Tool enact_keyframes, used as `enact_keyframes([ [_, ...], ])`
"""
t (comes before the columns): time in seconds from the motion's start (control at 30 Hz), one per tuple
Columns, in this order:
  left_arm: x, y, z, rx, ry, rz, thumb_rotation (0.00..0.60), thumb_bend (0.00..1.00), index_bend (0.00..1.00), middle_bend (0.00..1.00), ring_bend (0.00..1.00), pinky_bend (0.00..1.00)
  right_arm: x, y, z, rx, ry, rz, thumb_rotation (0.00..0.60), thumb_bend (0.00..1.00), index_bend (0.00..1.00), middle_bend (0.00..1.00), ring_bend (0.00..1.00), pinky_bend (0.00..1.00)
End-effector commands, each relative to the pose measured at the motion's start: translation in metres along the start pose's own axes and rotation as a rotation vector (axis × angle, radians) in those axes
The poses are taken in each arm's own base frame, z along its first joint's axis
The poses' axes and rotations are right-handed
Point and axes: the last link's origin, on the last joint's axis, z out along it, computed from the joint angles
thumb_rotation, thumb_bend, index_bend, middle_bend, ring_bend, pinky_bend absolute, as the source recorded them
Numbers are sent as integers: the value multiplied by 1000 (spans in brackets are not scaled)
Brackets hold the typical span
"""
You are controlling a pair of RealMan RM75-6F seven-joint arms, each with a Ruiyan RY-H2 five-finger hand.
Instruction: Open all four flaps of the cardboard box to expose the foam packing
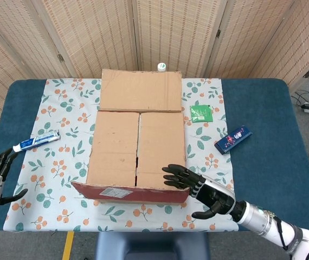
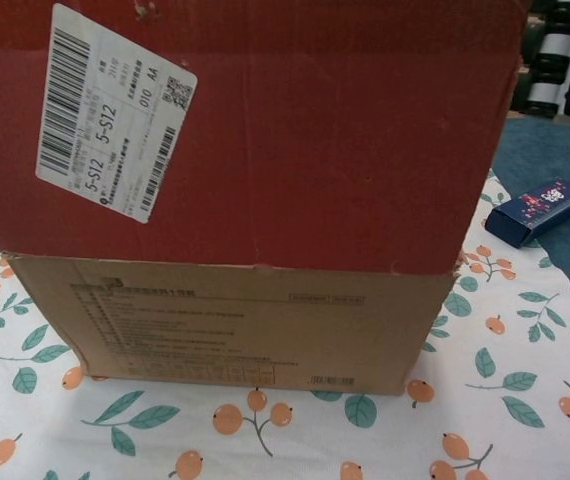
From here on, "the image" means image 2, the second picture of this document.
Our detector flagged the red-topped cardboard box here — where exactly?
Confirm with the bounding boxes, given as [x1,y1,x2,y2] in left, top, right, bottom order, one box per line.
[0,0,524,397]

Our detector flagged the floral print tablecloth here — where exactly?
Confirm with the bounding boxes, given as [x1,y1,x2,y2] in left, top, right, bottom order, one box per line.
[0,167,570,480]

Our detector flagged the dark blue small carton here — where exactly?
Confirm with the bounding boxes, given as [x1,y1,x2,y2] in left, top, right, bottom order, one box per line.
[484,175,570,250]

